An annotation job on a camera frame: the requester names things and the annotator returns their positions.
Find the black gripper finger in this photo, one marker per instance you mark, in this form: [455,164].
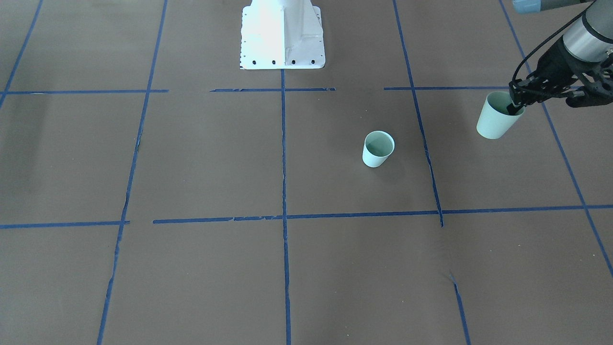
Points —
[516,105]

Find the brown paper table cover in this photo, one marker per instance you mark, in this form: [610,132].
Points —
[154,193]

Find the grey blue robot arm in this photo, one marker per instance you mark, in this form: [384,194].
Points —
[587,36]

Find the mint green cup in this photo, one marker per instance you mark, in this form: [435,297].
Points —
[498,114]
[377,147]

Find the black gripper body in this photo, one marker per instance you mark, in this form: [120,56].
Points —
[555,64]

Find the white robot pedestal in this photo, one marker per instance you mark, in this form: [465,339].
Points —
[281,34]

